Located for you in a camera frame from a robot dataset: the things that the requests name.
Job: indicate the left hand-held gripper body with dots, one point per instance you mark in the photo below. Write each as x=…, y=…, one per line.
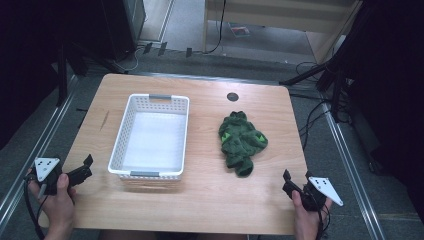
x=46, y=168

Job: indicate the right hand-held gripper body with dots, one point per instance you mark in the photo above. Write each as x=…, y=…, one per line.
x=321, y=190

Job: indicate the green plush toy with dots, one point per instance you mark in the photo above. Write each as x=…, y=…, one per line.
x=241, y=141

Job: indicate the white plastic basket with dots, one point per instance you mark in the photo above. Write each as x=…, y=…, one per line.
x=151, y=143

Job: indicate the person's right hand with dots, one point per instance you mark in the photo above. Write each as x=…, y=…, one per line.
x=306, y=221

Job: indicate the person's left hand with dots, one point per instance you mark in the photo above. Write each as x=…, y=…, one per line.
x=58, y=208

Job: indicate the black metal stand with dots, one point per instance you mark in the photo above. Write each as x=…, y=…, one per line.
x=62, y=76

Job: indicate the dark round table grommet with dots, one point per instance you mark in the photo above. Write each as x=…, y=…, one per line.
x=232, y=97

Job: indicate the black tripod stand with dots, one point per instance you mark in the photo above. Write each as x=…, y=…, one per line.
x=320, y=71

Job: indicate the black cabinet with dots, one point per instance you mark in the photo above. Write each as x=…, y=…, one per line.
x=121, y=26

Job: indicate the red printed sheet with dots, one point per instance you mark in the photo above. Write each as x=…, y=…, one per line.
x=239, y=30

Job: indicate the light wooden furniture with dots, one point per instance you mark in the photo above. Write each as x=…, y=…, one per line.
x=283, y=15

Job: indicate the metal floor rail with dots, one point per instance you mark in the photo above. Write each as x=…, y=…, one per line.
x=36, y=150
x=353, y=173

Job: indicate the small black floor bracket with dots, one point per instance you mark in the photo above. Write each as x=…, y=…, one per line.
x=147, y=48
x=189, y=52
x=162, y=48

